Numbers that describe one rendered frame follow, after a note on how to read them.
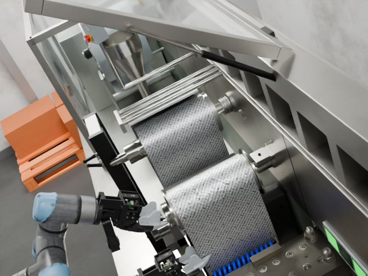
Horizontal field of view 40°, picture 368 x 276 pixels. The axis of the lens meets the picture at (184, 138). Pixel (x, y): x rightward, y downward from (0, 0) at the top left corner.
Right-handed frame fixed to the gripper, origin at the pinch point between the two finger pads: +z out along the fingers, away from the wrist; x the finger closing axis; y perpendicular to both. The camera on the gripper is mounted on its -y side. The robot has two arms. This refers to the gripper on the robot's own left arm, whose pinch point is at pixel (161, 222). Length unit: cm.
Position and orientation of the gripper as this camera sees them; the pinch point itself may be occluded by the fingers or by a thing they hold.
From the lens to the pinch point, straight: 144.8
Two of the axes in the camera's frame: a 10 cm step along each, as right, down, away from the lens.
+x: -3.0, -4.6, 8.4
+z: 9.1, 1.4, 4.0
